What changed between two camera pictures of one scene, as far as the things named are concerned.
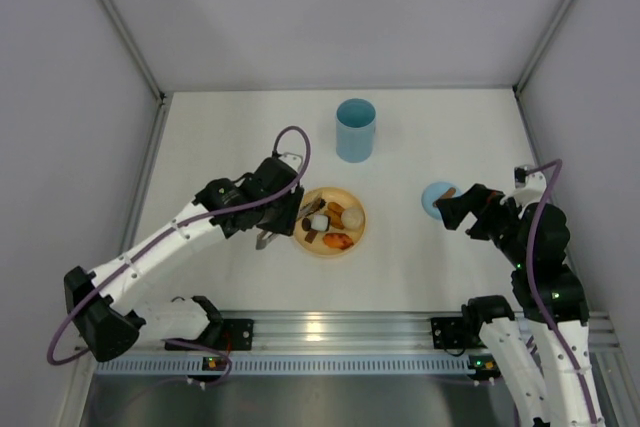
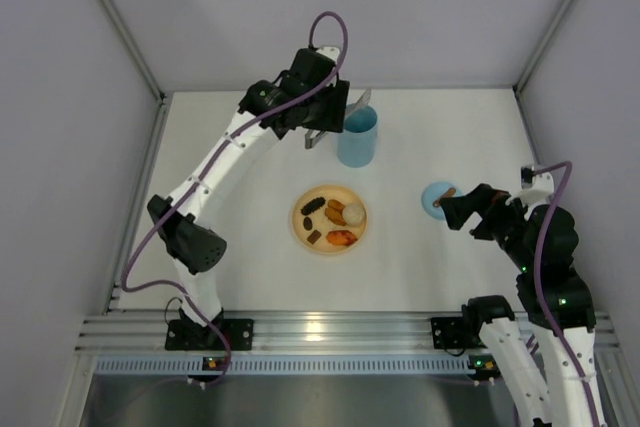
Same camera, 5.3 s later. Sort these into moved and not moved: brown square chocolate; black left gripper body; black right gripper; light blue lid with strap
Moved: black left gripper body
Not moved: light blue lid with strap; brown square chocolate; black right gripper
